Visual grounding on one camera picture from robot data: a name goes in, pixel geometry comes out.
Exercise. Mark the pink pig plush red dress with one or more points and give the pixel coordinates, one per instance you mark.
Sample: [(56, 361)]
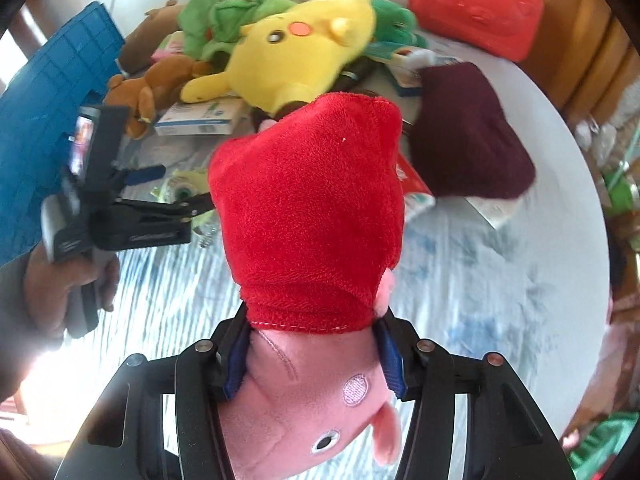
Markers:
[(305, 200)]

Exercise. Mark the green plastic object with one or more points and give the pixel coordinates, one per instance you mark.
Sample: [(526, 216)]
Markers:
[(617, 192)]

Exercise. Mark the person's left forearm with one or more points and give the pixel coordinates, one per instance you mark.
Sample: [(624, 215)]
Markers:
[(12, 320)]

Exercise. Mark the pink green packet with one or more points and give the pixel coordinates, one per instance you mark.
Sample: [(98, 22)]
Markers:
[(167, 47)]

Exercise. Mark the wooden wall trim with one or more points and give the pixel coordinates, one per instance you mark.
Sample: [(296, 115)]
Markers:
[(575, 35)]

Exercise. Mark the green cloth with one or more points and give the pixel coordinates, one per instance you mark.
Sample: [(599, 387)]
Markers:
[(610, 450)]

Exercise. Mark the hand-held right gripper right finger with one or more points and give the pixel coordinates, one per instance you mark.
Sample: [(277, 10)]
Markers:
[(395, 370)]

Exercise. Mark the maroon cloth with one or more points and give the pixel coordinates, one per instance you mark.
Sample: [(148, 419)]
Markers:
[(465, 135)]

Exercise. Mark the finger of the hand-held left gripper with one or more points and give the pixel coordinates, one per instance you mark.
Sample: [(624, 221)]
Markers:
[(145, 175), (150, 207)]

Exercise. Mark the green dinosaur plush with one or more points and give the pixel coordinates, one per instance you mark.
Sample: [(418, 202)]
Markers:
[(220, 5)]

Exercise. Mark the white plastic bag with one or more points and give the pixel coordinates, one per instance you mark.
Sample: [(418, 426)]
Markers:
[(595, 140)]

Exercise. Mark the brown bear plush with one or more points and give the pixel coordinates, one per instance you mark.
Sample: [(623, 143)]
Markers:
[(160, 80)]

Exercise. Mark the white blue medicine box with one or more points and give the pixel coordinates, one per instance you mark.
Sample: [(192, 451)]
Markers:
[(200, 117)]

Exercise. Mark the person's left hand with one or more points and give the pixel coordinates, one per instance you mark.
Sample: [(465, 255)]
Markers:
[(47, 285)]

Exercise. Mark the blue plastic storage crate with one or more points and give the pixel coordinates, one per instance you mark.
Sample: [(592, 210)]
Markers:
[(40, 110)]

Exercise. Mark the dark green plush toy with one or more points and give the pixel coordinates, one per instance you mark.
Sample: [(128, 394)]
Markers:
[(395, 20)]

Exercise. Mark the brown capybara plush striped shirt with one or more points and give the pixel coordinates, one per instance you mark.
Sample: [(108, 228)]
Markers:
[(150, 25)]

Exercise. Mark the yellow plush toy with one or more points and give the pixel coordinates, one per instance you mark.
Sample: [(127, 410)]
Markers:
[(300, 55)]

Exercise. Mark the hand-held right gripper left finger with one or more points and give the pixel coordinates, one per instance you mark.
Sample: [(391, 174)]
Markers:
[(235, 375)]

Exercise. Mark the colourful picture book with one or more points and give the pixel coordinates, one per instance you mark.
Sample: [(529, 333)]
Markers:
[(417, 190), (400, 72)]

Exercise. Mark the red toy suitcase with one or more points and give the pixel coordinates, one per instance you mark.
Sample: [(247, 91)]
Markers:
[(475, 5)]

